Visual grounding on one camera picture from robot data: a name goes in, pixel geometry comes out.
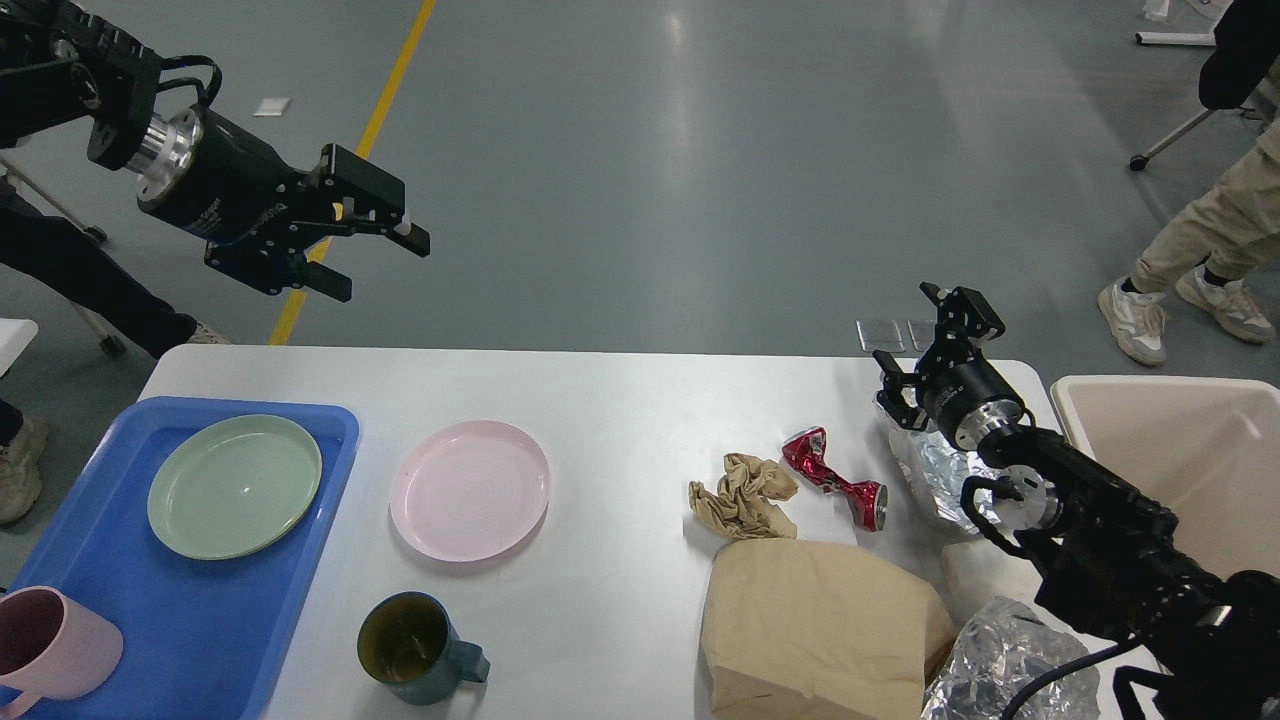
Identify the white crumpled tissue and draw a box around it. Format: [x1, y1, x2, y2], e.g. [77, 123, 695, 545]
[934, 539, 1041, 626]

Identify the pink mug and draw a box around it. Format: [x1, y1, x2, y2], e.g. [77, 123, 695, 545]
[1, 585, 124, 719]

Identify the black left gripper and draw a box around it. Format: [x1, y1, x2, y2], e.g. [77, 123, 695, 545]
[133, 105, 431, 302]

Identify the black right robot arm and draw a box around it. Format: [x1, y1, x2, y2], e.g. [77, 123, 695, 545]
[873, 282, 1279, 719]

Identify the pink plastic plate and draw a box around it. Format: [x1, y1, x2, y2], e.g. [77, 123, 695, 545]
[389, 420, 550, 562]

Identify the person in beige trousers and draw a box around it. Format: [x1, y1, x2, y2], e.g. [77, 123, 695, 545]
[1098, 120, 1279, 366]

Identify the dark teal mug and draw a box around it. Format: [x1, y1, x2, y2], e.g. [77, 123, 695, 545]
[356, 591, 492, 706]

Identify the brown paper bag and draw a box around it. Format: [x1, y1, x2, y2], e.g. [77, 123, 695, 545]
[700, 539, 957, 719]

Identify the crushed red can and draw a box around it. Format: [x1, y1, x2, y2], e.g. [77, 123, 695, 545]
[781, 427, 890, 532]

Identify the crumpled foil ball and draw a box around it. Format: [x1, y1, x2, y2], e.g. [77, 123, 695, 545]
[920, 596, 1100, 719]

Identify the blue plastic tray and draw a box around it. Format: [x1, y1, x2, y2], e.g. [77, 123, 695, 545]
[12, 397, 360, 719]

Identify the person in black trousers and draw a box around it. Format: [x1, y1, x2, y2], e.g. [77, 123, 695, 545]
[1, 179, 228, 525]

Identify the crumpled brown paper ball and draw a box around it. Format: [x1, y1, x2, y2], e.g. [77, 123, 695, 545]
[687, 454, 799, 541]

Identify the beige plastic bin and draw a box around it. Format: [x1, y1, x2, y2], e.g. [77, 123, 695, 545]
[1051, 375, 1279, 577]

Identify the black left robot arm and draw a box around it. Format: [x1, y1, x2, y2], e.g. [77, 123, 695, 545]
[1, 1, 431, 302]

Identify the green plastic plate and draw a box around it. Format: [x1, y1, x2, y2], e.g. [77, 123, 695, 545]
[146, 414, 323, 561]

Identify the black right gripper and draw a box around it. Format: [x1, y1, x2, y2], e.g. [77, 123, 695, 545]
[872, 283, 1027, 451]

